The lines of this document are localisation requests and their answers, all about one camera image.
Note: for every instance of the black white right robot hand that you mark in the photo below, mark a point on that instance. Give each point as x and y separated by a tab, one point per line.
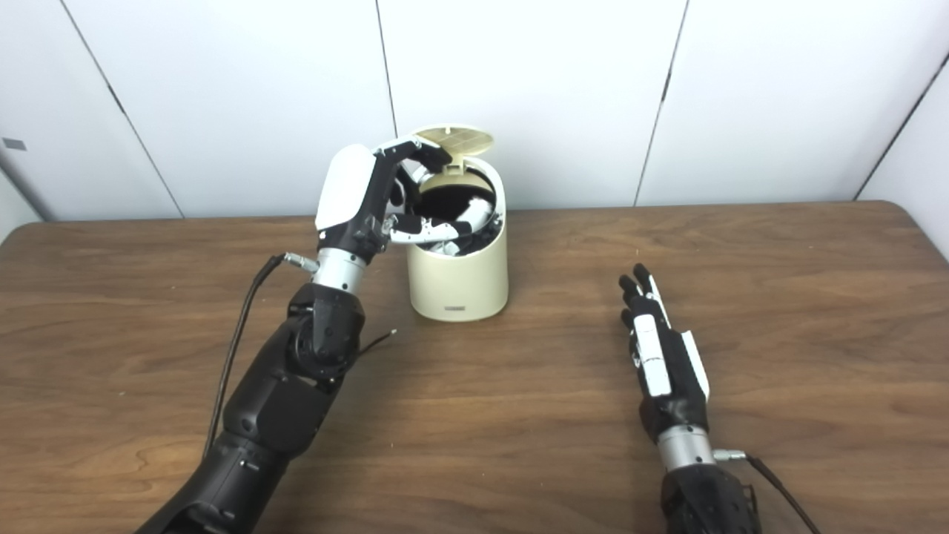
671	378

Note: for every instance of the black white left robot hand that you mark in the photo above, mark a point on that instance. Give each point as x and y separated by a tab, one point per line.
348	193

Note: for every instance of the round cream bin lid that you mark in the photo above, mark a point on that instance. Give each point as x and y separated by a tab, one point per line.
456	139

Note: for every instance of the cream-colored bin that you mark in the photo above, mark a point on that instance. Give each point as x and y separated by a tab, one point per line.
460	285

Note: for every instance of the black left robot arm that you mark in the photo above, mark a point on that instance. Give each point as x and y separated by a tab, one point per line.
282	408

